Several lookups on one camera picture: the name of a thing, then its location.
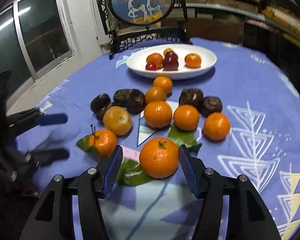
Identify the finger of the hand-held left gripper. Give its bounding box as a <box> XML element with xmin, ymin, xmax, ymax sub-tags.
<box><xmin>5</xmin><ymin>107</ymin><xmax>69</xmax><ymax>131</ymax></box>
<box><xmin>27</xmin><ymin>148</ymin><xmax>70</xmax><ymax>166</ymax></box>

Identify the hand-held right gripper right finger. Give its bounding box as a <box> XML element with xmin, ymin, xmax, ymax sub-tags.
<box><xmin>178</xmin><ymin>144</ymin><xmax>282</xmax><ymax>240</ymax></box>

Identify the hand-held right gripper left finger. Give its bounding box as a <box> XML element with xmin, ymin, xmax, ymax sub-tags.
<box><xmin>19</xmin><ymin>144</ymin><xmax>124</xmax><ymax>240</ymax></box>

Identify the large stemmed mandarin orange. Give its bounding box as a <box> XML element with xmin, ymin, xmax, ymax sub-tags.
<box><xmin>139</xmin><ymin>137</ymin><xmax>180</xmax><ymax>179</ymax></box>

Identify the green leaf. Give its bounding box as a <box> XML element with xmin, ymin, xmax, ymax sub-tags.
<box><xmin>168</xmin><ymin>124</ymin><xmax>202</xmax><ymax>153</ymax></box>
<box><xmin>115</xmin><ymin>157</ymin><xmax>154</xmax><ymax>187</ymax></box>

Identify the mandarin orange with leaf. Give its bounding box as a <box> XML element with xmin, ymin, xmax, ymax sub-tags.
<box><xmin>76</xmin><ymin>124</ymin><xmax>118</xmax><ymax>158</ymax></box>

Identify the pale mandarin orange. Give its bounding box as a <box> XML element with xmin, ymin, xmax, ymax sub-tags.
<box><xmin>103</xmin><ymin>106</ymin><xmax>133</xmax><ymax>136</ymax></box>

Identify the dark water chestnut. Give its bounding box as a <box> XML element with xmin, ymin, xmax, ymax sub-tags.
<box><xmin>90</xmin><ymin>93</ymin><xmax>111</xmax><ymax>112</ymax></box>
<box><xmin>113</xmin><ymin>89</ymin><xmax>132</xmax><ymax>107</ymax></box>
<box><xmin>126</xmin><ymin>89</ymin><xmax>147</xmax><ymax>114</ymax></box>
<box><xmin>95</xmin><ymin>102</ymin><xmax>114</xmax><ymax>122</ymax></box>
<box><xmin>179</xmin><ymin>87</ymin><xmax>204</xmax><ymax>110</ymax></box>
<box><xmin>199</xmin><ymin>97</ymin><xmax>223</xmax><ymax>117</ymax></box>

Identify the sliding glass window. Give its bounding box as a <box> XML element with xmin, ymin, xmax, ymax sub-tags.
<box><xmin>0</xmin><ymin>0</ymin><xmax>77</xmax><ymax>90</ymax></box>

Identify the blue printed tablecloth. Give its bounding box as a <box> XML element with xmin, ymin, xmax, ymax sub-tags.
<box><xmin>7</xmin><ymin>37</ymin><xmax>300</xmax><ymax>240</ymax></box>

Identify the white oval plate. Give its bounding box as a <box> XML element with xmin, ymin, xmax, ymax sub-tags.
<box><xmin>126</xmin><ymin>44</ymin><xmax>217</xmax><ymax>80</ymax></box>

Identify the round deer painting table screen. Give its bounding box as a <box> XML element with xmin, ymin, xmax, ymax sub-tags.
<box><xmin>93</xmin><ymin>0</ymin><xmax>193</xmax><ymax>60</ymax></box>

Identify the shelf with stacked boxes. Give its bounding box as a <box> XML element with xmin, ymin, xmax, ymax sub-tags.
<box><xmin>175</xmin><ymin>0</ymin><xmax>300</xmax><ymax>54</ymax></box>

